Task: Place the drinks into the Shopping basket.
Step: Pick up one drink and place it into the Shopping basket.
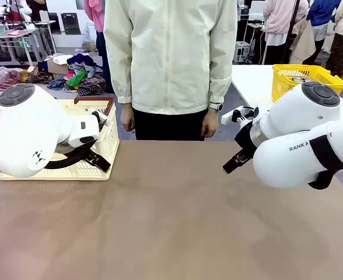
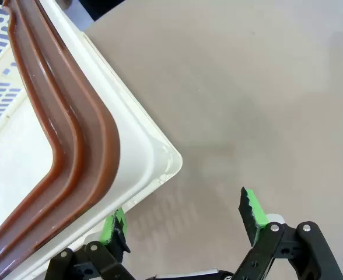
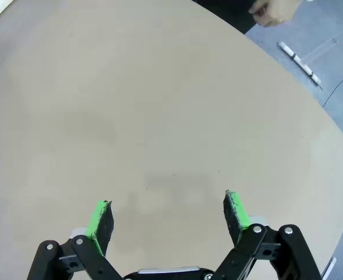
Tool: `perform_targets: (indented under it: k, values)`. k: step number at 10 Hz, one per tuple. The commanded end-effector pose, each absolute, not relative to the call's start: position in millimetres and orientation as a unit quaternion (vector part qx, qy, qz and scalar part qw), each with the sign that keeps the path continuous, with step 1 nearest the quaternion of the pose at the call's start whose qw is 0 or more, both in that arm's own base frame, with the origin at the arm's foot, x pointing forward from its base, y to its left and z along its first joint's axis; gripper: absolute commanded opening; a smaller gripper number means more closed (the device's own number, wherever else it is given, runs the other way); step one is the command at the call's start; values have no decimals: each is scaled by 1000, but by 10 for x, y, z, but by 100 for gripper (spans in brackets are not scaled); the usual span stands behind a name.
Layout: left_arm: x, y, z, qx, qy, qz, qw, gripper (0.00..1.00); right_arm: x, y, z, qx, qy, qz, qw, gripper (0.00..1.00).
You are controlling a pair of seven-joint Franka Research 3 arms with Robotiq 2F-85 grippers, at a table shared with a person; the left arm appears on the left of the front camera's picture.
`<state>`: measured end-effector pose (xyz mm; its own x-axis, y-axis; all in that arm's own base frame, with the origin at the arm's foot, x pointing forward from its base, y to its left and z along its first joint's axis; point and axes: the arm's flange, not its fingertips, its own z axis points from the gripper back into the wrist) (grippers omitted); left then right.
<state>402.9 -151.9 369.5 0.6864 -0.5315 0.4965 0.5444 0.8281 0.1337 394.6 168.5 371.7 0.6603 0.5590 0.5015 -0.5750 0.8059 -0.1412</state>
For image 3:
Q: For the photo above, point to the white rod with dark bands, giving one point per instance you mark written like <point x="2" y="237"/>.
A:
<point x="298" y="62"/>

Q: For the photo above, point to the black trousers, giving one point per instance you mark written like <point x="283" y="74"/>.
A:
<point x="224" y="11"/>

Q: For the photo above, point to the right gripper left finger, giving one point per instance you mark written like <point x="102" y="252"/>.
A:
<point x="84" y="256"/>

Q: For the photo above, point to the person's left hand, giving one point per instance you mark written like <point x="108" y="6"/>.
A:
<point x="275" y="11"/>

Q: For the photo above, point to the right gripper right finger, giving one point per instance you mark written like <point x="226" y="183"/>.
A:
<point x="276" y="256"/>

